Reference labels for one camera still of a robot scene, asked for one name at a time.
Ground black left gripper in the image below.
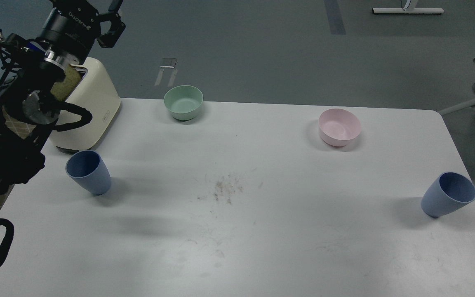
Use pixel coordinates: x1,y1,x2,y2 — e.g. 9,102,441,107
40,0,126,62

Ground light blue cup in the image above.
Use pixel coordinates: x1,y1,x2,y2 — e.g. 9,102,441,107
421,172,475,218

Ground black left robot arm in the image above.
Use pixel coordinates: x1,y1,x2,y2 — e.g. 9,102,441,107
0,0,126,267

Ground cream white toaster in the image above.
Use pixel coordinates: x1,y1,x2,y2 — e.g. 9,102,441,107
49,57,121,152

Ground toast slice front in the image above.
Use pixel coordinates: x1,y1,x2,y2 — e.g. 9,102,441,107
50,65,82,101

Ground green bowl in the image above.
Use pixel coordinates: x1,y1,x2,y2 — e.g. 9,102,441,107
163,85,204,121

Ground pink bowl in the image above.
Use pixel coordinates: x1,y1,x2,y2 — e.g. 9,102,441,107
318,108,362,147

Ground white stand foot background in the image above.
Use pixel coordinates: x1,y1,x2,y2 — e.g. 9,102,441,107
372,0,445,15

